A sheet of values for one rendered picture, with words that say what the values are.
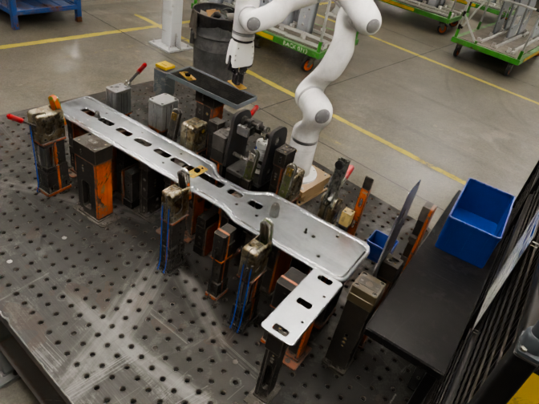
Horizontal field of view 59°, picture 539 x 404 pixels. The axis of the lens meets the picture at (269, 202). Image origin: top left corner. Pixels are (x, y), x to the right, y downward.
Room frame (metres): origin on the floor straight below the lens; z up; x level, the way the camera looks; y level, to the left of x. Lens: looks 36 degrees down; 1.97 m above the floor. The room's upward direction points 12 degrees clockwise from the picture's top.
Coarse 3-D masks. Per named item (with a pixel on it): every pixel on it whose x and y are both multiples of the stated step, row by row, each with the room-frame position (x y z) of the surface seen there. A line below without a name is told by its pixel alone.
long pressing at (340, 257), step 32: (96, 128) 1.59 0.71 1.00; (128, 128) 1.64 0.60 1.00; (160, 160) 1.46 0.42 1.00; (192, 160) 1.50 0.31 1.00; (192, 192) 1.32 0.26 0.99; (224, 192) 1.34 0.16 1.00; (256, 192) 1.38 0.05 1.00; (256, 224) 1.21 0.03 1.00; (288, 224) 1.24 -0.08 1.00; (320, 224) 1.28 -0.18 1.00; (320, 256) 1.12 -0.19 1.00; (352, 256) 1.15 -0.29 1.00
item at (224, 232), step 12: (228, 228) 1.17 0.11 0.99; (216, 240) 1.13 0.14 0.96; (228, 240) 1.14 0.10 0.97; (216, 252) 1.13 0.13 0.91; (228, 252) 1.15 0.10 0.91; (216, 264) 1.14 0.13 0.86; (228, 264) 1.17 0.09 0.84; (216, 276) 1.14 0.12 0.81; (216, 288) 1.13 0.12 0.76; (216, 300) 1.12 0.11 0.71
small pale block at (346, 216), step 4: (348, 208) 1.31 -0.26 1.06; (344, 212) 1.29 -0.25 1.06; (348, 212) 1.29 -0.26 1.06; (352, 212) 1.29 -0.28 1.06; (340, 216) 1.29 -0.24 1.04; (344, 216) 1.28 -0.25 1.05; (348, 216) 1.28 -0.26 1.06; (352, 216) 1.29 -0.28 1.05; (340, 220) 1.29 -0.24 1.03; (344, 220) 1.28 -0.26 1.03; (348, 220) 1.28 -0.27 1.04; (340, 224) 1.29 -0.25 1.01; (344, 224) 1.28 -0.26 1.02; (348, 224) 1.28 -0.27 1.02; (344, 228) 1.28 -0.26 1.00; (336, 236) 1.29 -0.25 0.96
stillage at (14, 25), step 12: (0, 0) 5.16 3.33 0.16; (12, 0) 4.83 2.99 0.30; (24, 0) 5.29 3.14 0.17; (36, 0) 5.39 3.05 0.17; (48, 0) 5.49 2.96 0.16; (60, 0) 5.58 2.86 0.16; (12, 12) 4.82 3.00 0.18; (24, 12) 4.92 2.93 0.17; (36, 12) 5.03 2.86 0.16; (48, 12) 5.14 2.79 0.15; (12, 24) 4.83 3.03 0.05
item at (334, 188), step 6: (336, 162) 1.34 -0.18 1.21; (342, 162) 1.35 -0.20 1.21; (348, 162) 1.35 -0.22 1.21; (336, 168) 1.36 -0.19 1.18; (342, 168) 1.36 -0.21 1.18; (336, 174) 1.36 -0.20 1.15; (342, 174) 1.34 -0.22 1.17; (330, 180) 1.35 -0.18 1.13; (336, 180) 1.36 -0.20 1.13; (342, 180) 1.35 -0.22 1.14; (330, 186) 1.35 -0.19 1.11; (336, 186) 1.35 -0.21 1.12; (336, 192) 1.33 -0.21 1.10; (324, 198) 1.34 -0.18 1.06; (336, 198) 1.34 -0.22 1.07; (330, 204) 1.33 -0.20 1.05
